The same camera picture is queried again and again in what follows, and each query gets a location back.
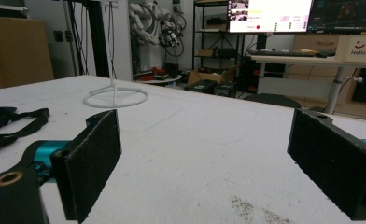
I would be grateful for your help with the brown cardboard sheet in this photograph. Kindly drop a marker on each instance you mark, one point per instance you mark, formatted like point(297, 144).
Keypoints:
point(16, 53)

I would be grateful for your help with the monitor with bright screen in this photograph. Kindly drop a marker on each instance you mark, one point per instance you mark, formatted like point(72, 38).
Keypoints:
point(274, 15)

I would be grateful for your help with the black metal shelf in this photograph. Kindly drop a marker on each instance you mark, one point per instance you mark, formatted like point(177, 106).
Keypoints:
point(194, 37)

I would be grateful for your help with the open cardboard box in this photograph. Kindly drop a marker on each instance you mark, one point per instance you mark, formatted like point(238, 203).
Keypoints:
point(203, 77)

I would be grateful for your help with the black wall socket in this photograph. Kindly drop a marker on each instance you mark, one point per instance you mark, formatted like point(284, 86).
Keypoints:
point(58, 36)

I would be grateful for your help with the black keyboard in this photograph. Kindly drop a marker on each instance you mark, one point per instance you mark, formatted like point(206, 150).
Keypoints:
point(284, 53)

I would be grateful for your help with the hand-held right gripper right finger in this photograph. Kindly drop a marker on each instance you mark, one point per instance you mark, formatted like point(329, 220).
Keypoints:
point(333, 161)

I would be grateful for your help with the black metal post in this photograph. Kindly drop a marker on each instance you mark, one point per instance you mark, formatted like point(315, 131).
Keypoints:
point(98, 37)

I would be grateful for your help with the white column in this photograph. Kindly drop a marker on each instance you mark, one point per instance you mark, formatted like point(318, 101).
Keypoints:
point(122, 40)

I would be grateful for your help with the white box with smile print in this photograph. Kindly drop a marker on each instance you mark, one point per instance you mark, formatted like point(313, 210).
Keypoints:
point(357, 49)

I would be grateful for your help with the black chair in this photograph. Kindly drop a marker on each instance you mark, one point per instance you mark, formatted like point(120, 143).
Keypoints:
point(271, 100)

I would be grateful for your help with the red tools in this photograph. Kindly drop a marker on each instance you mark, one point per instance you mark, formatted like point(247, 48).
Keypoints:
point(157, 71)

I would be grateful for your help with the monitor with dark screen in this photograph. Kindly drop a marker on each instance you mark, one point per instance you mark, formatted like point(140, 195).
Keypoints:
point(346, 15)

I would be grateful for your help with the black case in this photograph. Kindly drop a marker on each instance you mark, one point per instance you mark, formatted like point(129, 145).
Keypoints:
point(225, 89)
point(201, 86)

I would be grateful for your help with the round white side table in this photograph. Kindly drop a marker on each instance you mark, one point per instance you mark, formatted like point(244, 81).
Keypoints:
point(162, 81)

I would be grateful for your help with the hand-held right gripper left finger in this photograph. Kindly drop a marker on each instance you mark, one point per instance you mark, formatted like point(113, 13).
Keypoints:
point(87, 161)

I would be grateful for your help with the white desk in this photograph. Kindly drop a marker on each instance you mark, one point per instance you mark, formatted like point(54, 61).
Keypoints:
point(296, 61)

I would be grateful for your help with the black computer tower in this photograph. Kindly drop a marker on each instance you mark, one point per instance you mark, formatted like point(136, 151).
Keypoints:
point(249, 74)

